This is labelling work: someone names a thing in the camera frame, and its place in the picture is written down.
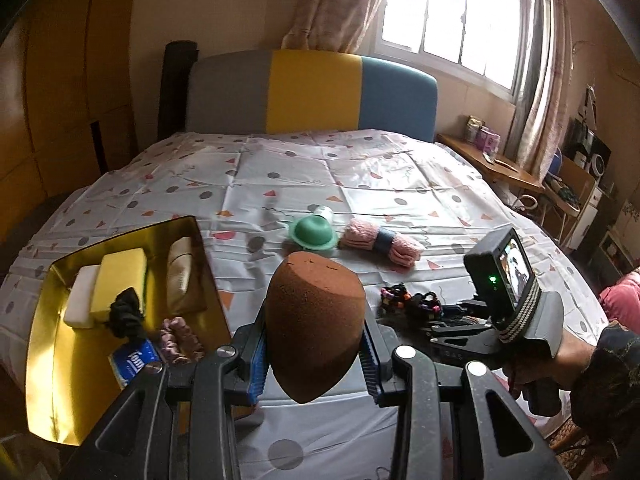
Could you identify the wooden chair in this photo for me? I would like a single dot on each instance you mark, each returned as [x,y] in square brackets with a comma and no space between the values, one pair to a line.
[575,195]

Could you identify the gold tray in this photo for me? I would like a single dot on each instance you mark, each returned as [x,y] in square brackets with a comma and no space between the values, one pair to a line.
[65,385]

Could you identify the person's right hand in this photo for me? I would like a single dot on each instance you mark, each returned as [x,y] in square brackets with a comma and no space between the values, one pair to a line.
[575,355]

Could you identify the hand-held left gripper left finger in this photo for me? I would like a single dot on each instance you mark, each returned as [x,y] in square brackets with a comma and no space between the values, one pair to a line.
[257,365]

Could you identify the pink knitted cloth roll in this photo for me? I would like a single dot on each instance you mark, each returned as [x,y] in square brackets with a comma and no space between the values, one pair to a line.
[360,235]

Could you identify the wooden wardrobe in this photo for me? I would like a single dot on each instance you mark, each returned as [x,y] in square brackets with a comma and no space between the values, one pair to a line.
[60,85]

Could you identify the blue ball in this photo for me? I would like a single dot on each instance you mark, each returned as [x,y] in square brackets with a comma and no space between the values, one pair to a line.
[556,164]

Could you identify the white sponge block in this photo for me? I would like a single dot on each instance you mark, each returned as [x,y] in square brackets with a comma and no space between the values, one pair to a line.
[82,295]

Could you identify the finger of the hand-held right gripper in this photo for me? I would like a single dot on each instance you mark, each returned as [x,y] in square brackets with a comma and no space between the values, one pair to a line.
[462,310]
[455,331]

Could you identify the purple box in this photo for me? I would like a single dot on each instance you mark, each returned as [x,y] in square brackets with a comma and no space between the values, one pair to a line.
[489,140]

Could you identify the yellow sponge block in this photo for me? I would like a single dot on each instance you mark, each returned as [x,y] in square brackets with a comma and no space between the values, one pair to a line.
[120,275]

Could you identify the grey yellow blue headboard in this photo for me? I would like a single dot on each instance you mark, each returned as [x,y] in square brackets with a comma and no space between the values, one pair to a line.
[310,90]

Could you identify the pink scrunchie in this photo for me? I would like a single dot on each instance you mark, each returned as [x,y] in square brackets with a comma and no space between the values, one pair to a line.
[177,340]

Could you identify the person's right forearm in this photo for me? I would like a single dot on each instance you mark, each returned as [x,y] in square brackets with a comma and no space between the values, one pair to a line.
[615,385]

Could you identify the beige patterned curtain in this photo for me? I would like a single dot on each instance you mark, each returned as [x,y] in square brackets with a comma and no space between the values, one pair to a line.
[335,0]
[545,60]

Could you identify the black upright panel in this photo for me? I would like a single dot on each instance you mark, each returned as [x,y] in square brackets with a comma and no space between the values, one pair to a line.
[175,85]

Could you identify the green silicone bowl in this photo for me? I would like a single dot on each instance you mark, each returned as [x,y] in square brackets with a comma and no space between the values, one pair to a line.
[312,232]

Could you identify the wooden desk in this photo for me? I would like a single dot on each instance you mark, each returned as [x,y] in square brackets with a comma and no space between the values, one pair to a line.
[500,170]

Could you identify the brown makeup sponge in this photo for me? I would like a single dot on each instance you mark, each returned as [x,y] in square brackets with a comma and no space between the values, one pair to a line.
[315,320]

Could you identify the glass jar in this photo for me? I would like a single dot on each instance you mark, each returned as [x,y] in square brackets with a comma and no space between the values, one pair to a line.
[473,130]

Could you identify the black stereo device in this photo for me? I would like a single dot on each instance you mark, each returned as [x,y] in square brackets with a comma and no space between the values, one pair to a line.
[590,150]

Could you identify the small white bottle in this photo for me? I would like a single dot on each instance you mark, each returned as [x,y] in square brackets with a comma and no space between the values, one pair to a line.
[322,211]

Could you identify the black scrunchie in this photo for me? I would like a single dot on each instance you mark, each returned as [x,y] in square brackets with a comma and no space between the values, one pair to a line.
[125,315]

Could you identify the blue tissue pack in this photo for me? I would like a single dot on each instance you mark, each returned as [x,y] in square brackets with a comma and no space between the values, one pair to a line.
[132,360]

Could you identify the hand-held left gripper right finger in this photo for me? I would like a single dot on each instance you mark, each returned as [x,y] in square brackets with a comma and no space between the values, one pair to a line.
[370,365]

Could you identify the bed with patterned sheet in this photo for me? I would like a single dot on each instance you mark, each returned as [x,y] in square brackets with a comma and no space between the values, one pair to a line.
[325,170]

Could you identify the barred window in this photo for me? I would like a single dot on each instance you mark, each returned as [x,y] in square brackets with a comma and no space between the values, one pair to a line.
[450,10]

